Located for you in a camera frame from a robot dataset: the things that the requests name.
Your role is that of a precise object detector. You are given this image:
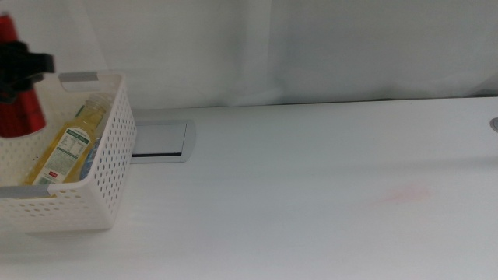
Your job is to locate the white perforated plastic basket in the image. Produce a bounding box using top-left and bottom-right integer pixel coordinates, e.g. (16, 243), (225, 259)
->
(0, 72), (138, 233)

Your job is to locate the grey table cable hatch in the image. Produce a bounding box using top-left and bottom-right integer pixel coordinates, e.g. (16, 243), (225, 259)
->
(131, 119), (198, 164)

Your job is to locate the white fabric backdrop curtain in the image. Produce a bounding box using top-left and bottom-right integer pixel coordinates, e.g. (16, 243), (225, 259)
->
(0, 0), (498, 112)

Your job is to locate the yellow tea bottle white cap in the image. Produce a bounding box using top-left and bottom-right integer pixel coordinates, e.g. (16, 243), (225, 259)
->
(23, 92), (114, 187)

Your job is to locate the red soda can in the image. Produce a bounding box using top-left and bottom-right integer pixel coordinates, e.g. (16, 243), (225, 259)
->
(0, 11), (47, 139)

